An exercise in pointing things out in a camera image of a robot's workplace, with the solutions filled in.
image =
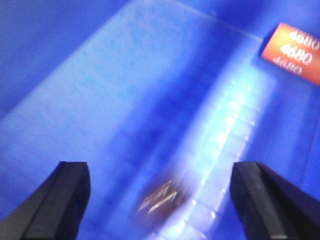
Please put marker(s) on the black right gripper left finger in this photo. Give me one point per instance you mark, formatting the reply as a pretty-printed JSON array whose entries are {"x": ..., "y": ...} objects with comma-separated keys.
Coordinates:
[{"x": 55, "y": 209}]

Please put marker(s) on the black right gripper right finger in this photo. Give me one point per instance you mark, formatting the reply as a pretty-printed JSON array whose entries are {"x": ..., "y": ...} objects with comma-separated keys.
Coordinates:
[{"x": 270, "y": 207}]

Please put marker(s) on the blue bin centre lower shelf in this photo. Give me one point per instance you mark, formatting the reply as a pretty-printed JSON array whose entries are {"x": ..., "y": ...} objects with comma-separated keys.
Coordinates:
[{"x": 148, "y": 91}]

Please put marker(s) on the small brown foil item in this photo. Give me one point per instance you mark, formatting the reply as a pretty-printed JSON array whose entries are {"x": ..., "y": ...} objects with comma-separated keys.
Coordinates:
[{"x": 164, "y": 200}]

